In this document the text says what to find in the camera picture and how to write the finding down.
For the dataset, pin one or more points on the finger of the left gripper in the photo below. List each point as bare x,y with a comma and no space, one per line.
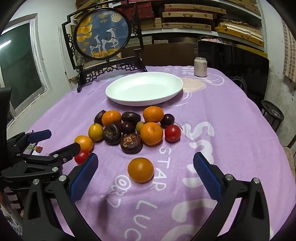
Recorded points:
22,140
58,157

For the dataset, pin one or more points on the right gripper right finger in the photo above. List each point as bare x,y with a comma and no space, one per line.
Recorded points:
252,219

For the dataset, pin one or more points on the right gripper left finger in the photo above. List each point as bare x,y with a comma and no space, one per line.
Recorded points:
40,221

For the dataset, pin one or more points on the small red tomato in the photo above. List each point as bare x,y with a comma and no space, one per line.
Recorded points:
81,157

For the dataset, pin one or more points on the yellow orange fruit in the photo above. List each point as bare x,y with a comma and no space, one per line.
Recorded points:
85,142

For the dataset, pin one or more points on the yellow kumquat fruit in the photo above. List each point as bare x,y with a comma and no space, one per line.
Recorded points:
95,132

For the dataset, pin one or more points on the dark wrinkled passion fruit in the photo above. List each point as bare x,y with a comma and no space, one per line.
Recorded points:
98,117

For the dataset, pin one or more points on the orange mandarin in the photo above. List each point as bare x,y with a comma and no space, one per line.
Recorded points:
111,117
153,114
151,133

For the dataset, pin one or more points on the smooth orange fruit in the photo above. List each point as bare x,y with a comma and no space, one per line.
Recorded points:
140,170

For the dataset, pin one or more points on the red cherry tomato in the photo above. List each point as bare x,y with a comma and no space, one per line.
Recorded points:
172,133

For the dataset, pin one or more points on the dark purple plum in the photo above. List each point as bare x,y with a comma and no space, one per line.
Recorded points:
167,120
127,128

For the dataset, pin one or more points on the brown wrinkled passion fruit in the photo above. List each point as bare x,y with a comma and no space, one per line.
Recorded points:
131,143

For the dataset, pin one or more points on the small green yellow fruit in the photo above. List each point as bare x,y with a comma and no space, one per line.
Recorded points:
139,126

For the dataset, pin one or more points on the purple printed tablecloth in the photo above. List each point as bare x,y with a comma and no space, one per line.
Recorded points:
218,120

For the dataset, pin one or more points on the black round stool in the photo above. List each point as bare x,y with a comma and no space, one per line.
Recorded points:
272,114

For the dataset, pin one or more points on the white oval plate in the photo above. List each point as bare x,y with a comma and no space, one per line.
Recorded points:
143,89

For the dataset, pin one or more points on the round deer picture screen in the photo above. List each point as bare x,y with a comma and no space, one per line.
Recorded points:
96,34

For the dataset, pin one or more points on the pale drink can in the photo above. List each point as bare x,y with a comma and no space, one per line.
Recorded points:
200,67

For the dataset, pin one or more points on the shelf with stacked boxes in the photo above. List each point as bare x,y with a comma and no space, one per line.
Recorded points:
232,22

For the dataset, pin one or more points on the window with white frame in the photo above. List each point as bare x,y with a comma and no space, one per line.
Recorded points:
22,65

